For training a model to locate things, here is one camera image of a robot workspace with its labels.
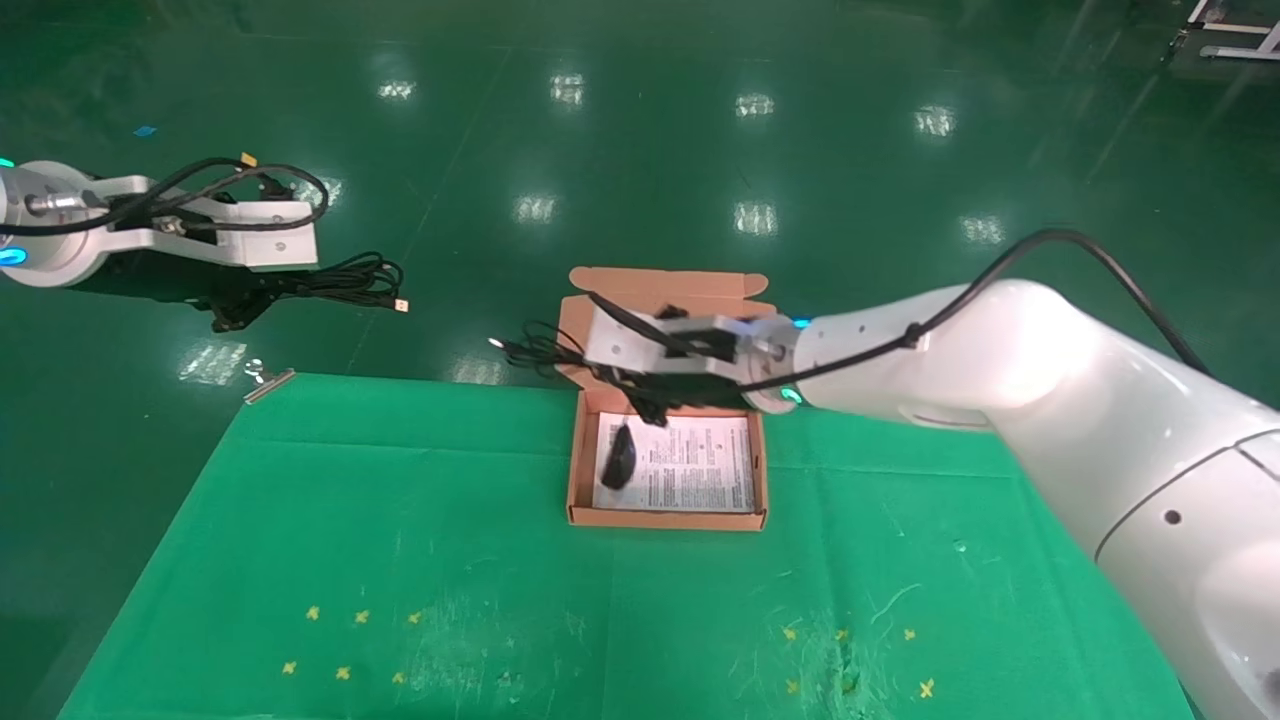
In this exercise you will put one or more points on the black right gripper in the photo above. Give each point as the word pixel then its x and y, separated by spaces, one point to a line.
pixel 700 395

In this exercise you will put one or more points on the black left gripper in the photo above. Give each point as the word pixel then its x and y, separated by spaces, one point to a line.
pixel 160 275

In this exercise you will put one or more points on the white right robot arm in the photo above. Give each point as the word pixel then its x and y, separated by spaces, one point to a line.
pixel 1050 380

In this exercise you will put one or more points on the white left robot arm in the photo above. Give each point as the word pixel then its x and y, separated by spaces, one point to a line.
pixel 50 255

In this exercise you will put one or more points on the orange cardboard box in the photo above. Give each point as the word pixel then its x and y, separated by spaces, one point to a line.
pixel 665 520

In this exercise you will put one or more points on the silver binder clip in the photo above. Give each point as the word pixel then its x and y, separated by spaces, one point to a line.
pixel 268 385

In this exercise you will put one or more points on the white printed leaflet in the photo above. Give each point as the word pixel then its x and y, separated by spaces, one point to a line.
pixel 700 470

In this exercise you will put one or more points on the green table mat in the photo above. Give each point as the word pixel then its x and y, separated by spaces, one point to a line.
pixel 400 520

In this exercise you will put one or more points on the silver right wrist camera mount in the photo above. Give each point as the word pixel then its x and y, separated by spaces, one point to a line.
pixel 620 345

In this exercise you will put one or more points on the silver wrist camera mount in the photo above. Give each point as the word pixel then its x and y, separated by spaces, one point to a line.
pixel 620 345
pixel 270 245

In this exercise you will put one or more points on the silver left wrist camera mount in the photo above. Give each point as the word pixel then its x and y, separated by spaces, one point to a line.
pixel 270 245

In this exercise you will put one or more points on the white metal frame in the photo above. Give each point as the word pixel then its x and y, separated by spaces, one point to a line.
pixel 1235 52

